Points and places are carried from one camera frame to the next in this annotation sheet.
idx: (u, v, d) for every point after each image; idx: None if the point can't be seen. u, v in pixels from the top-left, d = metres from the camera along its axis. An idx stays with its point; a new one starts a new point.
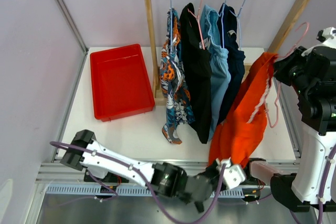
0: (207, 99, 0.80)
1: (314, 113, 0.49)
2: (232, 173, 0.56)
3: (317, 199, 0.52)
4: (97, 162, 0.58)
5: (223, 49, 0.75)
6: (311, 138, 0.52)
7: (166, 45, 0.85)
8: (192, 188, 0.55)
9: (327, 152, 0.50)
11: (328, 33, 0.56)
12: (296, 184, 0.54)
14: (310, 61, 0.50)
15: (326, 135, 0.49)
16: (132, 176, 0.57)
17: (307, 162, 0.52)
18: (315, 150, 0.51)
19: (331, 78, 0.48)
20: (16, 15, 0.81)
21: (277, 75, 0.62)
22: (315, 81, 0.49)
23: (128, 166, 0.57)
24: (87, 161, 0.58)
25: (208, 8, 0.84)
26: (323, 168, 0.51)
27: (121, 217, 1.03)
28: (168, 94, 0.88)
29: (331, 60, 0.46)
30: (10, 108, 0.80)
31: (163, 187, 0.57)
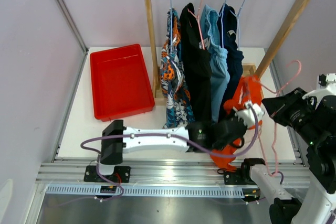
0: (207, 100, 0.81)
1: (325, 170, 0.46)
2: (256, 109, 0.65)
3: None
4: (139, 142, 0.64)
5: (222, 49, 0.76)
6: (319, 191, 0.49)
7: (166, 45, 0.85)
8: (232, 128, 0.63)
9: (333, 206, 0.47)
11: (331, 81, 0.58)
12: (296, 222, 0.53)
14: (320, 113, 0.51)
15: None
16: (172, 141, 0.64)
17: (311, 209, 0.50)
18: (320, 203, 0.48)
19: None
20: (16, 14, 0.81)
21: (275, 117, 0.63)
22: (326, 134, 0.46)
23: (167, 134, 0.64)
24: (132, 145, 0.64)
25: (208, 8, 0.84)
26: (326, 218, 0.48)
27: (121, 216, 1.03)
28: (168, 94, 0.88)
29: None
30: (10, 108, 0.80)
31: (200, 140, 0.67)
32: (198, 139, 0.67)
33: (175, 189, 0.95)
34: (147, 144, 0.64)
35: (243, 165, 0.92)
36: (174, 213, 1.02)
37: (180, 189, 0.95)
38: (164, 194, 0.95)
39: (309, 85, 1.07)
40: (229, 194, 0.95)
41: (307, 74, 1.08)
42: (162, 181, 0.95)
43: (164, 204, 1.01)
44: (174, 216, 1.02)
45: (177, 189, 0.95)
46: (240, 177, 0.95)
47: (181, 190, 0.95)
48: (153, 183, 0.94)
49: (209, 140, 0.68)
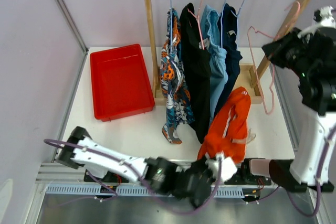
0: (206, 100, 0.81)
1: (315, 94, 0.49)
2: (225, 165, 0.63)
3: (314, 180, 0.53)
4: (88, 158, 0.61)
5: (221, 49, 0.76)
6: (311, 119, 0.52)
7: (166, 45, 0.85)
8: (193, 185, 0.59)
9: (326, 132, 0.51)
11: (326, 13, 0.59)
12: (295, 166, 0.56)
14: (314, 42, 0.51)
15: (326, 116, 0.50)
16: (123, 170, 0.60)
17: (306, 144, 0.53)
18: (314, 131, 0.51)
19: (334, 59, 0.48)
20: (16, 14, 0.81)
21: (273, 59, 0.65)
22: (317, 62, 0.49)
23: (119, 160, 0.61)
24: (79, 158, 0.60)
25: (209, 9, 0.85)
26: (322, 148, 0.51)
27: (120, 217, 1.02)
28: (168, 94, 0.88)
29: (334, 41, 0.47)
30: (10, 108, 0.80)
31: (157, 181, 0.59)
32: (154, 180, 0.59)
33: None
34: (95, 161, 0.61)
35: (244, 166, 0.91)
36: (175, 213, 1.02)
37: None
38: None
39: None
40: (229, 194, 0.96)
41: None
42: None
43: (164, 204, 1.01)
44: (174, 216, 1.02)
45: None
46: (240, 177, 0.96)
47: None
48: None
49: (165, 185, 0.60)
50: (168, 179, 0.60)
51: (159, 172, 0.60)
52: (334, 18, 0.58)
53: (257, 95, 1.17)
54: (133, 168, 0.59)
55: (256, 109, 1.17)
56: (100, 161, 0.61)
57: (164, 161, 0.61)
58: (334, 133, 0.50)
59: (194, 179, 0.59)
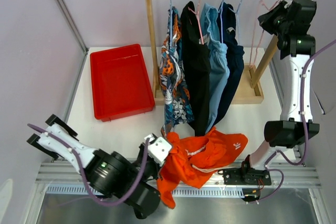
0: (205, 95, 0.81)
1: (284, 45, 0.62)
2: (158, 146, 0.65)
3: (300, 115, 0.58)
4: (48, 143, 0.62)
5: (222, 44, 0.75)
6: (287, 64, 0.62)
7: (166, 42, 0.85)
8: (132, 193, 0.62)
9: (300, 71, 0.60)
11: None
12: (283, 111, 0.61)
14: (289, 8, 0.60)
15: (297, 57, 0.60)
16: (71, 159, 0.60)
17: (288, 86, 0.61)
18: (291, 72, 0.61)
19: (302, 21, 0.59)
20: (16, 15, 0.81)
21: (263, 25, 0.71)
22: (290, 22, 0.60)
23: (69, 148, 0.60)
24: (42, 141, 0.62)
25: (208, 6, 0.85)
26: (300, 83, 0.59)
27: (121, 217, 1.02)
28: (167, 89, 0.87)
29: (302, 6, 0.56)
30: (11, 109, 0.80)
31: (101, 178, 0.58)
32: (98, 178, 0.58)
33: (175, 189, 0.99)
34: (52, 147, 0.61)
35: (244, 164, 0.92)
36: (175, 213, 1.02)
37: (180, 188, 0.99)
38: None
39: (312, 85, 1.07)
40: (228, 194, 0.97)
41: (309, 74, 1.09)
42: None
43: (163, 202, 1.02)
44: (174, 216, 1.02)
45: (178, 188, 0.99)
46: (240, 177, 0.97)
47: (181, 190, 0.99)
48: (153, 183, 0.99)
49: (109, 187, 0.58)
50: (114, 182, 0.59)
51: (104, 167, 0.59)
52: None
53: (257, 95, 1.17)
54: (77, 158, 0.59)
55: (256, 109, 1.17)
56: (56, 147, 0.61)
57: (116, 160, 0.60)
58: (306, 69, 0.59)
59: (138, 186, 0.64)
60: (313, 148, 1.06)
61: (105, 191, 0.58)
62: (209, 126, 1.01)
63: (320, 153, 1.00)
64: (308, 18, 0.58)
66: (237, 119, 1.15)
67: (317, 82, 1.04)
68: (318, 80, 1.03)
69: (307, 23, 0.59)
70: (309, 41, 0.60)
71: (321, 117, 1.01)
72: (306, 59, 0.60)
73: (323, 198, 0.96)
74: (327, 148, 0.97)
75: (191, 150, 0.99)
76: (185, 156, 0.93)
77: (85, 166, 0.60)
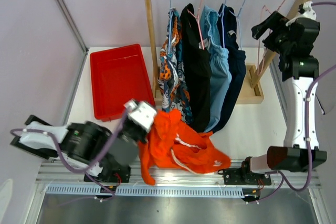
0: (206, 99, 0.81)
1: (287, 67, 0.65)
2: (142, 112, 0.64)
3: (305, 141, 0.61)
4: (28, 137, 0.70)
5: (223, 49, 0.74)
6: (291, 87, 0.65)
7: (165, 45, 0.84)
8: (120, 145, 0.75)
9: (304, 95, 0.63)
11: (307, 7, 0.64)
12: (286, 138, 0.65)
14: (292, 29, 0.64)
15: (300, 81, 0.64)
16: (49, 140, 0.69)
17: (292, 112, 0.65)
18: (294, 96, 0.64)
19: (305, 42, 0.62)
20: (16, 16, 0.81)
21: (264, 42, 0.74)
22: (293, 43, 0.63)
23: (44, 131, 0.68)
24: (23, 138, 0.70)
25: (208, 9, 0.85)
26: (303, 107, 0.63)
27: (121, 217, 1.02)
28: (164, 94, 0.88)
29: (305, 28, 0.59)
30: (10, 109, 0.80)
31: (73, 145, 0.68)
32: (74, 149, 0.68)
33: (175, 189, 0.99)
34: (33, 140, 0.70)
35: (244, 164, 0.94)
36: (175, 213, 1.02)
37: (180, 189, 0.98)
38: (164, 194, 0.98)
39: None
40: (228, 194, 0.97)
41: None
42: (161, 181, 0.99)
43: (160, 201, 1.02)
44: (174, 216, 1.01)
45: (177, 189, 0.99)
46: (240, 177, 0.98)
47: (181, 190, 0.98)
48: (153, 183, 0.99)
49: (83, 152, 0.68)
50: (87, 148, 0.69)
51: (77, 134, 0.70)
52: (314, 10, 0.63)
53: (257, 95, 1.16)
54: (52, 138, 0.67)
55: (256, 109, 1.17)
56: (38, 138, 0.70)
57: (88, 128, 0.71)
58: (310, 93, 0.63)
59: (119, 140, 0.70)
60: None
61: (82, 158, 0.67)
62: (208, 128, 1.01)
63: None
64: (311, 40, 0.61)
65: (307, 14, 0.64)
66: (237, 119, 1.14)
67: None
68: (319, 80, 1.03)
69: (310, 45, 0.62)
70: (312, 63, 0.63)
71: (321, 117, 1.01)
72: (309, 82, 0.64)
73: (323, 198, 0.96)
74: (327, 148, 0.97)
75: (182, 138, 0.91)
76: (167, 141, 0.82)
77: (60, 140, 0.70)
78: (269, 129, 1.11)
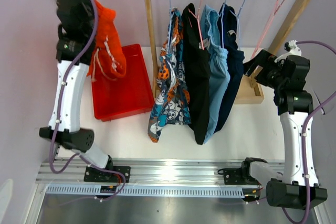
0: (205, 99, 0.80)
1: (282, 102, 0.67)
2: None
3: (304, 178, 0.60)
4: (66, 114, 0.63)
5: (222, 49, 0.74)
6: (286, 121, 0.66)
7: (165, 44, 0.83)
8: (60, 44, 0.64)
9: (300, 130, 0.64)
11: (293, 45, 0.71)
12: (285, 171, 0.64)
14: (285, 65, 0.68)
15: (295, 115, 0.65)
16: (66, 114, 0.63)
17: (290, 146, 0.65)
18: (291, 130, 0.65)
19: (297, 77, 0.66)
20: (17, 16, 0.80)
21: (257, 78, 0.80)
22: (286, 79, 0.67)
23: (57, 117, 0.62)
24: (69, 120, 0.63)
25: (209, 9, 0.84)
26: (300, 142, 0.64)
27: (121, 217, 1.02)
28: (160, 93, 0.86)
29: (296, 64, 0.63)
30: (11, 111, 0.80)
31: (74, 43, 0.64)
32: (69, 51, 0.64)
33: (175, 190, 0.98)
34: (71, 106, 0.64)
35: (244, 165, 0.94)
36: (174, 213, 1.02)
37: (180, 189, 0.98)
38: (164, 194, 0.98)
39: (311, 85, 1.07)
40: (228, 194, 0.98)
41: (310, 74, 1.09)
42: (161, 181, 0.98)
43: (160, 200, 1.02)
44: (174, 216, 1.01)
45: (177, 189, 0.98)
46: (240, 177, 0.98)
47: (181, 190, 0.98)
48: (153, 183, 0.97)
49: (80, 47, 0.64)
50: (64, 24, 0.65)
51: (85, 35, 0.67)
52: (300, 48, 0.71)
53: (257, 95, 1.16)
54: (68, 71, 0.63)
55: (256, 109, 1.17)
56: (66, 106, 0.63)
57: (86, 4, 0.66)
58: (305, 127, 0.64)
59: (61, 42, 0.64)
60: (313, 148, 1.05)
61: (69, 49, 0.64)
62: (209, 131, 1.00)
63: (319, 153, 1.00)
64: (303, 75, 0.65)
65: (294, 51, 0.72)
66: (237, 119, 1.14)
67: (317, 81, 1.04)
68: (318, 80, 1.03)
69: (302, 80, 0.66)
70: (306, 98, 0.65)
71: (321, 117, 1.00)
72: (304, 116, 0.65)
73: None
74: (327, 148, 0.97)
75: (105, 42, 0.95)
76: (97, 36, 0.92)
77: (76, 66, 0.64)
78: (268, 129, 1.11)
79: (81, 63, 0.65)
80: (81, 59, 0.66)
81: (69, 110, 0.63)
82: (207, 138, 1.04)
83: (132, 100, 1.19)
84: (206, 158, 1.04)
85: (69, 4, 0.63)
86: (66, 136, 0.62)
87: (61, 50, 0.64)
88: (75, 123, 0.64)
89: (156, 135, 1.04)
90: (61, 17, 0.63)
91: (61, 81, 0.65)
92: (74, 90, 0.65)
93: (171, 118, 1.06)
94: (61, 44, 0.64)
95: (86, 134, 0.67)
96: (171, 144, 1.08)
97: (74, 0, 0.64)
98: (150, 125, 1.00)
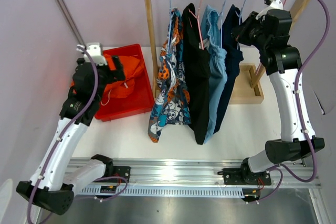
0: (205, 99, 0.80)
1: (270, 62, 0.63)
2: (95, 50, 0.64)
3: (303, 134, 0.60)
4: (51, 171, 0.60)
5: (221, 49, 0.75)
6: (277, 83, 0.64)
7: (165, 45, 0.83)
8: (66, 104, 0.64)
9: (292, 87, 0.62)
11: None
12: (283, 132, 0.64)
14: (266, 21, 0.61)
15: (286, 73, 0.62)
16: (50, 170, 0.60)
17: (284, 106, 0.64)
18: (284, 90, 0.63)
19: (282, 33, 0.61)
20: (16, 16, 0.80)
21: (240, 39, 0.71)
22: (270, 36, 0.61)
23: (41, 172, 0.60)
24: (51, 179, 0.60)
25: (209, 9, 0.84)
26: (295, 100, 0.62)
27: (121, 216, 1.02)
28: (160, 92, 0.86)
29: (279, 19, 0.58)
30: (11, 112, 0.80)
31: (80, 106, 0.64)
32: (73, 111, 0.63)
33: (175, 190, 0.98)
34: (58, 162, 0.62)
35: (244, 167, 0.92)
36: (174, 213, 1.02)
37: (180, 189, 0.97)
38: (164, 194, 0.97)
39: (312, 85, 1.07)
40: (228, 194, 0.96)
41: (310, 74, 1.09)
42: (161, 181, 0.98)
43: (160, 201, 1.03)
44: (174, 216, 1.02)
45: (177, 189, 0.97)
46: (240, 177, 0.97)
47: (181, 190, 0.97)
48: (153, 183, 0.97)
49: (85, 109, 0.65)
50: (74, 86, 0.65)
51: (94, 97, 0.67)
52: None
53: (258, 95, 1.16)
54: (67, 127, 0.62)
55: (256, 109, 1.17)
56: (53, 161, 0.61)
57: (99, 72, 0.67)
58: (297, 85, 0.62)
59: (68, 102, 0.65)
60: None
61: (73, 110, 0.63)
62: (209, 131, 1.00)
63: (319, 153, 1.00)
64: (286, 29, 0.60)
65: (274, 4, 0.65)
66: (237, 119, 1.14)
67: (317, 81, 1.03)
68: (318, 80, 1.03)
69: (286, 34, 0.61)
70: (293, 53, 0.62)
71: (321, 117, 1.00)
72: (295, 73, 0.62)
73: (323, 199, 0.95)
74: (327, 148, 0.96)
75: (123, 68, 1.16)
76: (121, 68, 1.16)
77: (74, 125, 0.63)
78: (268, 129, 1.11)
79: (81, 121, 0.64)
80: (82, 118, 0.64)
81: (54, 168, 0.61)
82: (207, 138, 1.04)
83: (132, 101, 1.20)
84: (206, 158, 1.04)
85: (84, 68, 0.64)
86: (45, 195, 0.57)
87: (66, 109, 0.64)
88: (56, 182, 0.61)
89: (156, 135, 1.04)
90: (74, 80, 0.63)
91: (56, 135, 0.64)
92: (67, 147, 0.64)
93: (171, 118, 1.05)
94: (67, 103, 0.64)
95: (65, 195, 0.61)
96: (172, 144, 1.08)
97: (88, 67, 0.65)
98: (150, 125, 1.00)
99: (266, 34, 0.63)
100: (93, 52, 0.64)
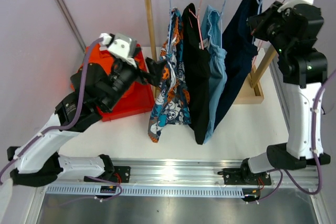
0: (204, 99, 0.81)
1: (292, 70, 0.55)
2: (124, 49, 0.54)
3: (311, 152, 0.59)
4: (24, 159, 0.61)
5: (220, 49, 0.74)
6: (296, 95, 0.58)
7: (165, 45, 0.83)
8: (65, 100, 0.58)
9: (311, 104, 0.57)
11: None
12: (291, 145, 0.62)
14: (291, 20, 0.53)
15: (307, 88, 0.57)
16: (24, 158, 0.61)
17: (296, 119, 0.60)
18: (301, 106, 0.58)
19: (308, 36, 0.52)
20: (17, 17, 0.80)
21: (256, 33, 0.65)
22: (294, 40, 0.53)
23: (17, 155, 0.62)
24: (23, 165, 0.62)
25: (210, 9, 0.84)
26: (310, 118, 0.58)
27: (121, 216, 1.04)
28: (159, 92, 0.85)
29: (308, 20, 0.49)
30: (10, 112, 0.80)
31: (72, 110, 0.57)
32: (65, 112, 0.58)
33: (175, 190, 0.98)
34: (34, 155, 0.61)
35: (244, 167, 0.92)
36: (174, 213, 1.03)
37: (180, 189, 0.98)
38: (164, 194, 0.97)
39: None
40: (228, 194, 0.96)
41: None
42: (161, 181, 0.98)
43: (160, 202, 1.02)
44: (173, 216, 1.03)
45: (177, 189, 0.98)
46: (240, 177, 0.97)
47: (181, 190, 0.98)
48: (153, 183, 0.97)
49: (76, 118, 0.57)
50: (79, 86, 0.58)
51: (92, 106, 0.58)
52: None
53: (258, 95, 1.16)
54: (50, 129, 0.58)
55: (256, 109, 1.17)
56: (29, 152, 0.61)
57: (126, 72, 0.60)
58: (317, 103, 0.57)
59: (69, 98, 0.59)
60: None
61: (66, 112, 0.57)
62: (209, 131, 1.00)
63: None
64: (314, 33, 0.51)
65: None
66: (237, 119, 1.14)
67: None
68: None
69: (313, 39, 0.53)
70: (319, 61, 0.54)
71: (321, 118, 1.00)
72: (317, 89, 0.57)
73: (323, 199, 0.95)
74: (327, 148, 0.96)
75: None
76: None
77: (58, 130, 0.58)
78: (269, 129, 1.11)
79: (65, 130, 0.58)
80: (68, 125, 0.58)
81: (29, 157, 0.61)
82: (207, 138, 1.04)
83: (132, 101, 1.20)
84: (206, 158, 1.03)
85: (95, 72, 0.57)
86: (16, 177, 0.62)
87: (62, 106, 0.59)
88: (30, 167, 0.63)
89: (156, 135, 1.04)
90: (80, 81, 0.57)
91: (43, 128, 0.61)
92: (47, 145, 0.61)
93: (171, 118, 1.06)
94: (67, 99, 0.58)
95: (40, 179, 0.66)
96: (171, 144, 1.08)
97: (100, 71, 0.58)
98: (150, 125, 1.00)
99: (289, 35, 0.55)
100: (121, 50, 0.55)
